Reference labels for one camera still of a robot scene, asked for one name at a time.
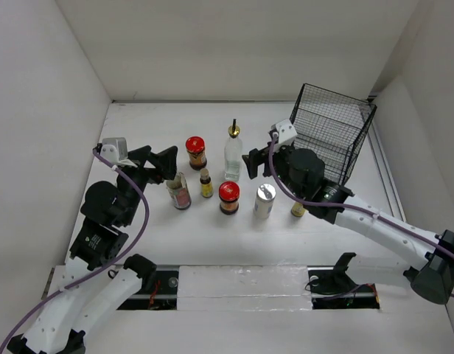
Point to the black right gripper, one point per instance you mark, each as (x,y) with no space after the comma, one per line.
(256,158)

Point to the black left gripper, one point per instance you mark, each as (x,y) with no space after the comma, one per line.
(165,161)

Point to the silver lid white jar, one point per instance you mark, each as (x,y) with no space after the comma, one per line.
(265,197)

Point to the clear glass oil bottle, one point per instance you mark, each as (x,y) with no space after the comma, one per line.
(233,153)

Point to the red lid chili jar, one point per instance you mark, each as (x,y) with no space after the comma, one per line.
(229,194)

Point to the red lid sauce jar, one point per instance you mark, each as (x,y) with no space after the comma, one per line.
(196,149)

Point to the black cap sauce bottle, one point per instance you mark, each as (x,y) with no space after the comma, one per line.
(179,191)

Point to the yellow bottle cork cap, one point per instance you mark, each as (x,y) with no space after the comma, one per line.
(298,210)

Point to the small yellow label bottle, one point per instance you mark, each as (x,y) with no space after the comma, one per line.
(206,183)

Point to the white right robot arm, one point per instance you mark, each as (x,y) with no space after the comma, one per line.
(300,174)

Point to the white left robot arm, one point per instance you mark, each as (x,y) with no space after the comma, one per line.
(100,273)

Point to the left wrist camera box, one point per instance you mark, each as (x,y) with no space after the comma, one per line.
(114,150)

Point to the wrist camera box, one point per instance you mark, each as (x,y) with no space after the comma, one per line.
(283,133)
(114,150)

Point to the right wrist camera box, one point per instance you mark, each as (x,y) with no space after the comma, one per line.
(283,133)

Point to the black wire basket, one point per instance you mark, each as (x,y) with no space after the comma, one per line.
(332,125)

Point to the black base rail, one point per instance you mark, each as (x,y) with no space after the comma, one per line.
(248,288)

